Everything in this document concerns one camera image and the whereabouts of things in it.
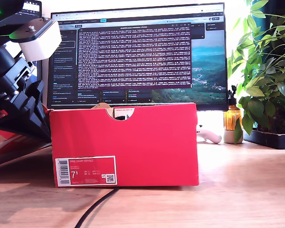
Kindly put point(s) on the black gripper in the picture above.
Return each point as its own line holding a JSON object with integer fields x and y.
{"x": 12, "y": 78}

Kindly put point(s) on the small white pot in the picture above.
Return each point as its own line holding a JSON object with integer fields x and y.
{"x": 229, "y": 137}

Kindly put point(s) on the small black computer monitor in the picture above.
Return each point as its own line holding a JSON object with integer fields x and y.
{"x": 33, "y": 6}

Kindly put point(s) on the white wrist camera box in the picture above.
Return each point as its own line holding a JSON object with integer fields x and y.
{"x": 42, "y": 45}

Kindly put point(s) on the large black computer monitor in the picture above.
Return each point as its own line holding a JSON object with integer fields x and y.
{"x": 133, "y": 59}

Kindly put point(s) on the amber pump bottle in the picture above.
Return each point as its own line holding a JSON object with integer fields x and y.
{"x": 230, "y": 118}

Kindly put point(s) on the white game controller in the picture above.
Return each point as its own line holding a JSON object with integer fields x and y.
{"x": 212, "y": 137}

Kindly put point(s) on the red Nike shoebox with lid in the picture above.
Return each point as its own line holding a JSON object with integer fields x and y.
{"x": 133, "y": 147}

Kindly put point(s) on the green leafy houseplant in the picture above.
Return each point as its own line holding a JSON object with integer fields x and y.
{"x": 263, "y": 71}

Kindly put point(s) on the black planter tray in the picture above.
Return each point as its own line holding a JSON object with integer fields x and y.
{"x": 270, "y": 140}

